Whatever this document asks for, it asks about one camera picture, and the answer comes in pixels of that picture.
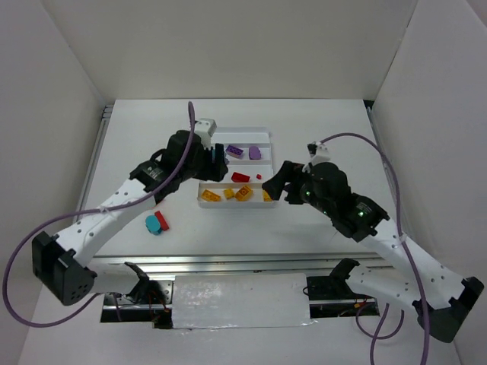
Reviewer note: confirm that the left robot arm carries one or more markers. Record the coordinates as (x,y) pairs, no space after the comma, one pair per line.
(61,260)

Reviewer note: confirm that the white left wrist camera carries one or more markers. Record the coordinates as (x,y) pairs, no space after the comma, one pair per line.
(205,129)

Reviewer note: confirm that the red cloud lego brick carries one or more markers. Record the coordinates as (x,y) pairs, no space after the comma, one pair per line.
(162,221)

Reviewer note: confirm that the small yellow lego cube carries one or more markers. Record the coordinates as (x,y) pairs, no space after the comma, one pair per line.
(228,193)

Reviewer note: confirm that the silver foil cover plate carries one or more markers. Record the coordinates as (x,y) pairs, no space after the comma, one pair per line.
(240,301)

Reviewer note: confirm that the purple flower lego brick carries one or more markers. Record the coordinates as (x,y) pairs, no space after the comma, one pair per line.
(254,153)

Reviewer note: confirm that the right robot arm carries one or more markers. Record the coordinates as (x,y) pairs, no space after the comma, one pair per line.
(441,298)

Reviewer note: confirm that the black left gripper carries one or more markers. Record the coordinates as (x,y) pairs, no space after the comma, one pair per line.
(209,163)

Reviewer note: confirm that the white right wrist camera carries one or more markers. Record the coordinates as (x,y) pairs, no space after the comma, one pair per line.
(318,153)

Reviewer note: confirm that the red curved lego brick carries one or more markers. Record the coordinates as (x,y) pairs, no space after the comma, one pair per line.
(240,178)

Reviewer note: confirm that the yellow rounded lego brick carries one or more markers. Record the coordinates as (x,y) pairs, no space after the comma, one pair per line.
(244,194)

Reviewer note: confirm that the purple sloped lego brick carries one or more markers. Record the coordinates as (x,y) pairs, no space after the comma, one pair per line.
(234,151)

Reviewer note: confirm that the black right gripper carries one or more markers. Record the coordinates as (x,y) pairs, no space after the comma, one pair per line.
(295,185)

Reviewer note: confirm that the teal rounded lego brick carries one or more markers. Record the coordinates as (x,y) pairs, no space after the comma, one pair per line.
(153,225)

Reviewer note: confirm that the white divided sorting tray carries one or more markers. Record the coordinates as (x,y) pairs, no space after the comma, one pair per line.
(243,167)

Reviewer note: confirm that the yellow lego plate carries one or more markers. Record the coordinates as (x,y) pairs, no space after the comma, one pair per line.
(266,196)

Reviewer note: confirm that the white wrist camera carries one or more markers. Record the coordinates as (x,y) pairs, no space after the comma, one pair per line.
(318,153)
(205,129)

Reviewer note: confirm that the yellow sloped lego brick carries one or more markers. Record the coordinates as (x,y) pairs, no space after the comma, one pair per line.
(210,196)

